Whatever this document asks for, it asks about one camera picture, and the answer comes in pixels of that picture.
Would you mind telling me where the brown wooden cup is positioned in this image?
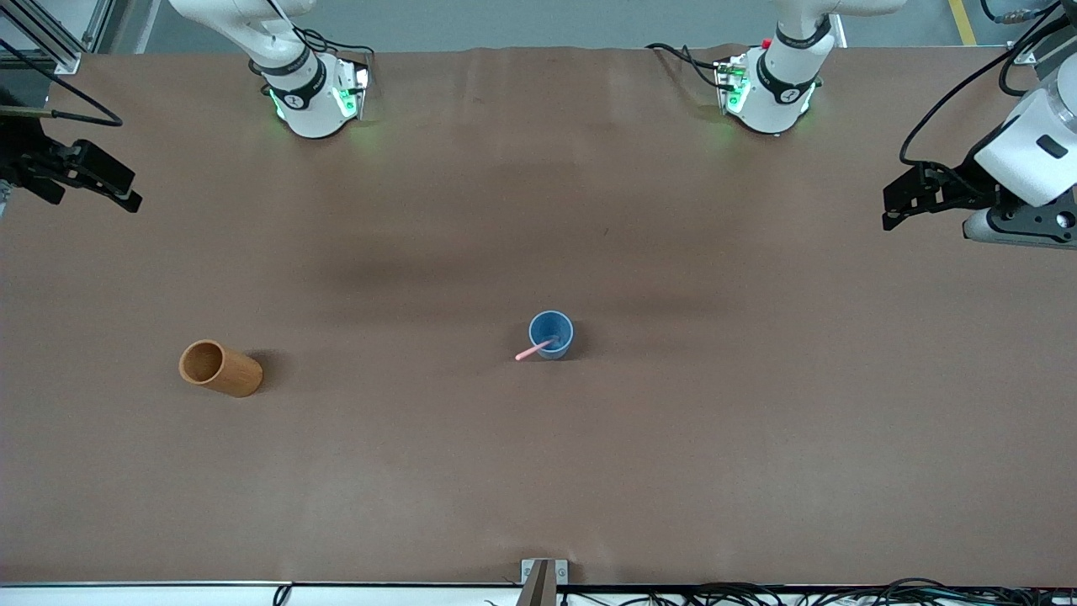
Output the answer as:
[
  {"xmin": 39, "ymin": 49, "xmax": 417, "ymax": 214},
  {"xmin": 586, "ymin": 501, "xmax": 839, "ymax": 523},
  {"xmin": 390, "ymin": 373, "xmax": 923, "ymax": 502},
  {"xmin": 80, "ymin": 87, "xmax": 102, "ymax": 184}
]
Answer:
[{"xmin": 178, "ymin": 339, "xmax": 264, "ymax": 398}]

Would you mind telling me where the light blue cup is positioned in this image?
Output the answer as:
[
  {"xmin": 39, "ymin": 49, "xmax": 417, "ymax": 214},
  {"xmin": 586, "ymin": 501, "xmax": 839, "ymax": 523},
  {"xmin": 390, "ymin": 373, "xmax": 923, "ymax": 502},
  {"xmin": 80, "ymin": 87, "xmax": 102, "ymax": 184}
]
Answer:
[{"xmin": 528, "ymin": 311, "xmax": 575, "ymax": 360}]

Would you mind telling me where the brown table cover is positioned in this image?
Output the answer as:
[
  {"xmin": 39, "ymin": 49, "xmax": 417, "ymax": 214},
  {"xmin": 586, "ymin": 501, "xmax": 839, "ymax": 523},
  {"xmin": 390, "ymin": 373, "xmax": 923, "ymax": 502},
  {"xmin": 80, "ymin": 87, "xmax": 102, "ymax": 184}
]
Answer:
[{"xmin": 0, "ymin": 44, "xmax": 1077, "ymax": 587}]

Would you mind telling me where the aluminium frame profile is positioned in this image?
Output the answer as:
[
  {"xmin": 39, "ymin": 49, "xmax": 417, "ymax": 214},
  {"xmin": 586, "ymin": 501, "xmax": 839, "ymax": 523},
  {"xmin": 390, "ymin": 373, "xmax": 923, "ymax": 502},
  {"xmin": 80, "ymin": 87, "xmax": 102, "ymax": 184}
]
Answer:
[{"xmin": 0, "ymin": 0, "xmax": 127, "ymax": 77}]

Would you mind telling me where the black cable bundle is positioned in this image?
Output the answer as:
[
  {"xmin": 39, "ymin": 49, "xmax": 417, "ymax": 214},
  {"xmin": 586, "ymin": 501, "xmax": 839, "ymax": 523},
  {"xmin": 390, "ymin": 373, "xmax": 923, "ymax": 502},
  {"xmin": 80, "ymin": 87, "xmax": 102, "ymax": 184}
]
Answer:
[{"xmin": 559, "ymin": 578, "xmax": 1077, "ymax": 606}]

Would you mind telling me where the grey metal bracket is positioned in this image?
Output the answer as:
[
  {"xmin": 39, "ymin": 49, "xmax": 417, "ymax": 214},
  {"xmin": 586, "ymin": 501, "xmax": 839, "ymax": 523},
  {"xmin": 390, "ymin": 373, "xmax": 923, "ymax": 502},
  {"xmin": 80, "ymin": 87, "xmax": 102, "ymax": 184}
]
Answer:
[{"xmin": 520, "ymin": 559, "xmax": 570, "ymax": 606}]

